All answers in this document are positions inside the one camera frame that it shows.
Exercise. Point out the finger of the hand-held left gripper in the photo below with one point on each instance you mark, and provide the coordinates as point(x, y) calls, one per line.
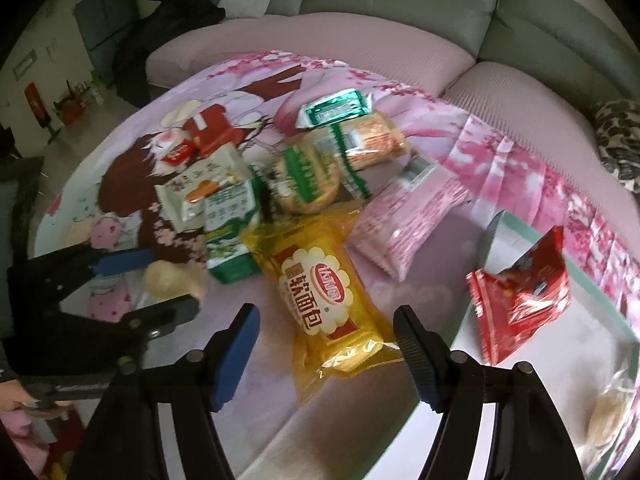
point(125, 261)
point(170, 312)

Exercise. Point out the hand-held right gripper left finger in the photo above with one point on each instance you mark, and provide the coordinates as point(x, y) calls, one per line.
point(235, 360)

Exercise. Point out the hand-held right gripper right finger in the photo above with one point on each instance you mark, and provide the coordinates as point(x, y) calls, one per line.
point(417, 360)

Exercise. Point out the pale round bun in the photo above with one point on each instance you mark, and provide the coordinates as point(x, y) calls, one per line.
point(170, 282)
point(605, 415)

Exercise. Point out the yellow bread packet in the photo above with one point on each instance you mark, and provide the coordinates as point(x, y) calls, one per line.
point(320, 300)

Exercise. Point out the small red snack packet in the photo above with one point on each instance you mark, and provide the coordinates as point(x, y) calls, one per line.
point(177, 152)

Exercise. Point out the large red snack packet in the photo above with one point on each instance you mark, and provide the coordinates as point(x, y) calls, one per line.
point(525, 305)

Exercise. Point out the white box with teal rim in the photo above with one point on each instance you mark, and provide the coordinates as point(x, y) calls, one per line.
point(550, 375)

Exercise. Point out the beige rice cracker packet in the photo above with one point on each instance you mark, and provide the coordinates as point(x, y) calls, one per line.
point(375, 142)

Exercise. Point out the green foil snack packet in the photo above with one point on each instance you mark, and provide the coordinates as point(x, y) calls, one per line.
point(332, 107)

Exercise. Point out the person's left hand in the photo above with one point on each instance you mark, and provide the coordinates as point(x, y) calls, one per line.
point(15, 396)

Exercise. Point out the printed pink blanket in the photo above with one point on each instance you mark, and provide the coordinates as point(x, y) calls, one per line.
point(425, 270)

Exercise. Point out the green and white snack packet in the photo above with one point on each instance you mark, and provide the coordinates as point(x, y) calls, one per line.
point(230, 230)

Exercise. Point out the white snack packet orange print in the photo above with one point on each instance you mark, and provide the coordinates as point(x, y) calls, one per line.
point(200, 185)

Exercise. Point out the pink snack packet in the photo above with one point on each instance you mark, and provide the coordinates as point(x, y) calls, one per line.
point(400, 225)

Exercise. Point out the red floor items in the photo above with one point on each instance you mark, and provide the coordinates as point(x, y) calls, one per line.
point(70, 105)

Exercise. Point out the red fire extinguisher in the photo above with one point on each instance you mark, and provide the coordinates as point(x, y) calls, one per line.
point(35, 105)

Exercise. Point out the round cracker packet green label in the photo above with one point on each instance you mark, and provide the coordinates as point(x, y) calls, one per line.
point(300, 180)

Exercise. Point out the black clothing pile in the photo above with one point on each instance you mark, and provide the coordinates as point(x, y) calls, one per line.
point(165, 30)

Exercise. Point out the blue-grey cabinet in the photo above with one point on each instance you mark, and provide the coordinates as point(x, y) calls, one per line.
point(105, 10)

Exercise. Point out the pink sofa seat cushion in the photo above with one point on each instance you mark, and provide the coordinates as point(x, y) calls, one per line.
point(540, 110)
point(310, 35)

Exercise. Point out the leopard print cushion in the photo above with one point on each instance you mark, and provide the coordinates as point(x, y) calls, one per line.
point(617, 135)

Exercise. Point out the grey-green sofa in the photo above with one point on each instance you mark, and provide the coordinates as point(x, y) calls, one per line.
point(400, 0)

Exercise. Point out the white wall sign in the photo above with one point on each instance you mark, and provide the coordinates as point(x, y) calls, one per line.
point(22, 65)

